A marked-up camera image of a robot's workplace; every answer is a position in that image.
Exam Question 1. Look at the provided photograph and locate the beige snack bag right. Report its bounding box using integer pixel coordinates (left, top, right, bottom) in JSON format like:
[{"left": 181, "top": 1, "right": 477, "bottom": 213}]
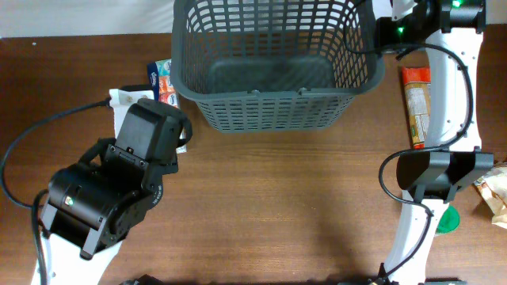
[{"left": 474, "top": 162, "right": 506, "bottom": 229}]

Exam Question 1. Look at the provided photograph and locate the grey plastic lattice basket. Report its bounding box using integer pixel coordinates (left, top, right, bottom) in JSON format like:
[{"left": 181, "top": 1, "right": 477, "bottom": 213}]
[{"left": 170, "top": 0, "right": 384, "bottom": 133}]

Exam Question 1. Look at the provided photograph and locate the orange pasta packet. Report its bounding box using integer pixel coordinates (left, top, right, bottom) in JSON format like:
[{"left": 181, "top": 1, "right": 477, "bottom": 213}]
[{"left": 401, "top": 67, "right": 431, "bottom": 149}]

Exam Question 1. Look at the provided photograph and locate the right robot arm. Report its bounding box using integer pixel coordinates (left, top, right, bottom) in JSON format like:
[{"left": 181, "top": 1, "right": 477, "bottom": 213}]
[{"left": 372, "top": 1, "right": 494, "bottom": 284}]

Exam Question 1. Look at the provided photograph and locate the colourful tissue pack strip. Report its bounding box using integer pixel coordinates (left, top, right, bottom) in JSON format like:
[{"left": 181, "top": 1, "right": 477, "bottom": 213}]
[{"left": 147, "top": 59, "right": 188, "bottom": 154}]

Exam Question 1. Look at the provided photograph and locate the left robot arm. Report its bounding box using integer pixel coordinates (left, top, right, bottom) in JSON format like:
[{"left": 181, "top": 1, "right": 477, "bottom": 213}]
[{"left": 32, "top": 99, "right": 193, "bottom": 284}]

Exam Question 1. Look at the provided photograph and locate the green lid spice jar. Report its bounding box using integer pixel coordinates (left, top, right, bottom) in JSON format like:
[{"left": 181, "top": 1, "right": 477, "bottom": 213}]
[{"left": 436, "top": 206, "right": 460, "bottom": 235}]

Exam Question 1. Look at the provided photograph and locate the right black cable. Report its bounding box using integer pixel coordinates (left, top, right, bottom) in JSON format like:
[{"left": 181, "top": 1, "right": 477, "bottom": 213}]
[{"left": 343, "top": 0, "right": 475, "bottom": 285}]

